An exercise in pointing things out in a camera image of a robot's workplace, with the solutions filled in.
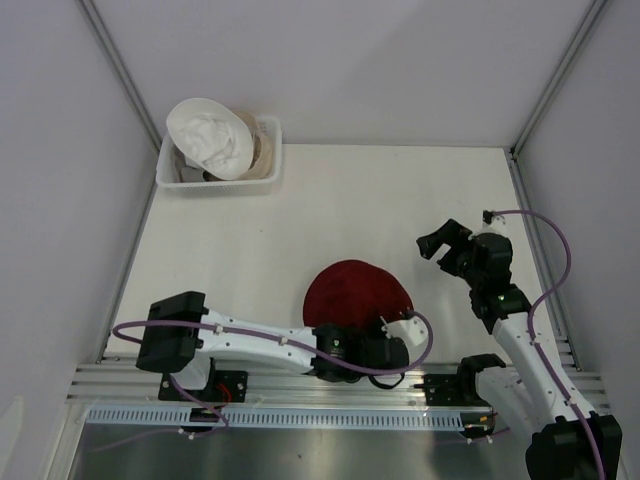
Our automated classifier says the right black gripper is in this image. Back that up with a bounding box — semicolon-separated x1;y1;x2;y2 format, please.
416;219;483;289

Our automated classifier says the dark red bucket hat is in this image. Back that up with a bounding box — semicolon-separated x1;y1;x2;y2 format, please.
302;259;413;338

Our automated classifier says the beige bucket hat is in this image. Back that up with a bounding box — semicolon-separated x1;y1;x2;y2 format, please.
234;110;274;181

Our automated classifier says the white bucket hat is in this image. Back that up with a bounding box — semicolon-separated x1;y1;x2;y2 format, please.
166;98;254;181

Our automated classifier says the grey bucket hat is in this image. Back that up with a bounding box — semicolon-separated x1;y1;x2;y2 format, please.
171;148;207;183

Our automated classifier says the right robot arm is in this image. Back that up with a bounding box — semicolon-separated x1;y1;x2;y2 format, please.
416;212;622;479

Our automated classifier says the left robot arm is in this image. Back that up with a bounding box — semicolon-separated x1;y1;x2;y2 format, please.
136;291;410;401

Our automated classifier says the white plastic basket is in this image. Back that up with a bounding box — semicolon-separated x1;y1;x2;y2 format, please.
155;114;283;195

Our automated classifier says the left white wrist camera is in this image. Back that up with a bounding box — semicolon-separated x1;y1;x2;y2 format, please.
381;316;430;351

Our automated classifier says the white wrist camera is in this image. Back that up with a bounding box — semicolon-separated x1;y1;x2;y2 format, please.
472;210;509;238
381;316;430;351

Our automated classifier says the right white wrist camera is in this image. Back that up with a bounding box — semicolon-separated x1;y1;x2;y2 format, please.
472;210;509;238

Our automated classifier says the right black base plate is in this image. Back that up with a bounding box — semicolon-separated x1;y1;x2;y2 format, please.
421;374;485;407

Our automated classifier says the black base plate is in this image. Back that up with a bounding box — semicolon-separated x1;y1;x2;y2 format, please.
158;370;248;404
421;374;485;407

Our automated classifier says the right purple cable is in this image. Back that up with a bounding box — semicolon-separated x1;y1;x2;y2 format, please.
439;208;609;480

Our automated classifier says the white slotted cable duct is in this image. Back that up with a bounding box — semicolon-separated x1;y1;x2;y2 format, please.
86;405;464;432

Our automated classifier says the right aluminium frame post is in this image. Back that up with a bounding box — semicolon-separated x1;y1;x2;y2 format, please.
509;0;612;161

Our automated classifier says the aluminium frame post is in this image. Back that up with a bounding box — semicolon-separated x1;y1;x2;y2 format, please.
509;0;612;161
76;0;165;146

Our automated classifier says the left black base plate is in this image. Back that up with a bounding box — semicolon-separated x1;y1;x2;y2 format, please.
158;370;248;404

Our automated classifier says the aluminium mounting rail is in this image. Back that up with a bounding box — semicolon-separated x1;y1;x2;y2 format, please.
66;363;612;414

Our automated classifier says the left aluminium frame post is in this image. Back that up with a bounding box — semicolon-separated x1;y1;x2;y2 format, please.
76;0;165;146

